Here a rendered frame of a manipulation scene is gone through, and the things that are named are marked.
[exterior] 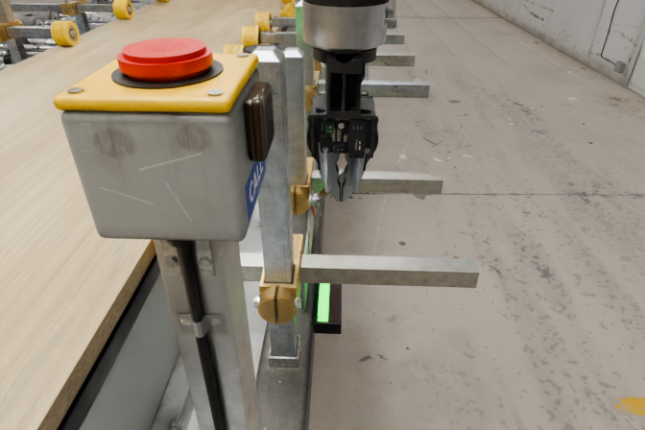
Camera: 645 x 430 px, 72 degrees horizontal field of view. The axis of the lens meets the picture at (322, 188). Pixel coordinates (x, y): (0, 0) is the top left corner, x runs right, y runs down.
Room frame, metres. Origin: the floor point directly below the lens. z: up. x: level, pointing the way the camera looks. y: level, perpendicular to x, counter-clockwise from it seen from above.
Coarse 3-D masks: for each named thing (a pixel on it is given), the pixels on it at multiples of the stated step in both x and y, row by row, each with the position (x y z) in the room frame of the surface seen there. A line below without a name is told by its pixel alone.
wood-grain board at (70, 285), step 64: (192, 0) 2.57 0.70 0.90; (256, 0) 2.57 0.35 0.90; (64, 64) 1.35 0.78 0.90; (0, 128) 0.87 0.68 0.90; (0, 192) 0.61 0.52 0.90; (64, 192) 0.61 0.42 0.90; (0, 256) 0.45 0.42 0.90; (64, 256) 0.45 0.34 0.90; (128, 256) 0.45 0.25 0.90; (0, 320) 0.35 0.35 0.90; (64, 320) 0.35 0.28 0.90; (0, 384) 0.27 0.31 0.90; (64, 384) 0.27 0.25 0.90
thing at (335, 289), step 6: (330, 288) 0.60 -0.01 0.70; (336, 288) 0.60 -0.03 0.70; (330, 294) 0.59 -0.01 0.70; (336, 294) 0.59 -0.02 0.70; (330, 300) 0.57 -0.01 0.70; (336, 300) 0.57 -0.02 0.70; (330, 306) 0.56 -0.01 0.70; (336, 306) 0.56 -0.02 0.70; (330, 312) 0.54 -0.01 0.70; (336, 312) 0.54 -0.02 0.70; (330, 318) 0.53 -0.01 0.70; (336, 318) 0.53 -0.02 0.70
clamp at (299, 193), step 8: (312, 160) 0.78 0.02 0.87; (312, 168) 0.76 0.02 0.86; (296, 184) 0.69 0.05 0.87; (304, 184) 0.69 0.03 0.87; (296, 192) 0.67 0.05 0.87; (304, 192) 0.67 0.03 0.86; (296, 200) 0.66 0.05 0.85; (304, 200) 0.66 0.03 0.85; (296, 208) 0.66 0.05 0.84; (304, 208) 0.66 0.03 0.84
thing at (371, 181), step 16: (320, 176) 0.74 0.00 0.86; (368, 176) 0.74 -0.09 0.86; (384, 176) 0.74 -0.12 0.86; (400, 176) 0.74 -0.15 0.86; (416, 176) 0.74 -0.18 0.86; (432, 176) 0.74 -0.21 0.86; (384, 192) 0.73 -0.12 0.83; (400, 192) 0.73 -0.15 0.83; (416, 192) 0.72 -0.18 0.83; (432, 192) 0.72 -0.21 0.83
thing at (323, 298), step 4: (320, 284) 0.61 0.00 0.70; (324, 284) 0.61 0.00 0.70; (328, 284) 0.61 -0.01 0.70; (320, 288) 0.60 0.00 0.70; (324, 288) 0.60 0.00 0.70; (328, 288) 0.60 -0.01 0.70; (320, 292) 0.59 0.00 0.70; (324, 292) 0.59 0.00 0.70; (328, 292) 0.59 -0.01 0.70; (320, 296) 0.58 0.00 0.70; (324, 296) 0.58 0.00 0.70; (328, 296) 0.58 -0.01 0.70; (320, 300) 0.57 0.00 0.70; (324, 300) 0.57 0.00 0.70; (328, 300) 0.57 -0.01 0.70; (320, 304) 0.56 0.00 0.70; (324, 304) 0.56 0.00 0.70; (328, 304) 0.56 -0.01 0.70; (320, 308) 0.55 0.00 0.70; (324, 308) 0.55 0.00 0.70; (320, 312) 0.54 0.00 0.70; (324, 312) 0.54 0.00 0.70; (320, 316) 0.54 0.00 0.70; (324, 316) 0.54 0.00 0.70; (320, 320) 0.53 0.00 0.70; (324, 320) 0.53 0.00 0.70
